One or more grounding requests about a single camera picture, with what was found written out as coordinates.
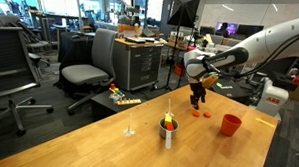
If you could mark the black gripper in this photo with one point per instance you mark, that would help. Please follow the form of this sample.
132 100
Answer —
197 88

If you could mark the orange disc with hole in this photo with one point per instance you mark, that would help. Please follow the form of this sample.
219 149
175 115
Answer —
207 114
196 114
193 107

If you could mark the yellow cube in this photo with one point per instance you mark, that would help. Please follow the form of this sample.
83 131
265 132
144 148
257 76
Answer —
168 119

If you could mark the red-orange cube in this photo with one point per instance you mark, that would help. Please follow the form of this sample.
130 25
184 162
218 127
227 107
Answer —
170 127

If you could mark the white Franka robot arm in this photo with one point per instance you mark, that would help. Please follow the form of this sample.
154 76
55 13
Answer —
271 42

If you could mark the white ABB robot base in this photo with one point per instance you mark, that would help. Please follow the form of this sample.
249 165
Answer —
273 97

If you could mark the orange plastic cup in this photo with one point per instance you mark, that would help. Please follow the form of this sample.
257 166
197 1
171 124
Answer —
230 125

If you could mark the black work table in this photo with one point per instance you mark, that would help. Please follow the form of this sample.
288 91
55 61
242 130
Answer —
235 92

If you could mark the grey drawer cabinet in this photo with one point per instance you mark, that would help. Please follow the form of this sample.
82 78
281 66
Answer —
139 65

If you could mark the wooden peg board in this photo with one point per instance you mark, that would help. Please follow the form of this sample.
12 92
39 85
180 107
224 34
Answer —
128 101

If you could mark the yellow tape strip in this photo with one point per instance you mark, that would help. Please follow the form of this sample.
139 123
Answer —
265 122

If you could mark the colourful stacking toy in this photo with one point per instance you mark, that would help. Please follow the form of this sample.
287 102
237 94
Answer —
115 90

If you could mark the black softbox light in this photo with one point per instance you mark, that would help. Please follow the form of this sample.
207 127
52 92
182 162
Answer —
184 12

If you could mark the low black table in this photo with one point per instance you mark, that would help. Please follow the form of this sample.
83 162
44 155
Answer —
103 103

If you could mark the orange box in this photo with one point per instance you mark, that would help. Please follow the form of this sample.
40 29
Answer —
129 30

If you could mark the grey office chair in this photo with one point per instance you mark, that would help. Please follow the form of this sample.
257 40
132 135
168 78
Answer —
85 74

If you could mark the black draped table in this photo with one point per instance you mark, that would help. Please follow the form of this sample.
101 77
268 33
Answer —
73 49

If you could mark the black mesh office chair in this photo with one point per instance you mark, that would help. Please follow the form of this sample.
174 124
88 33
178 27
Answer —
8 65

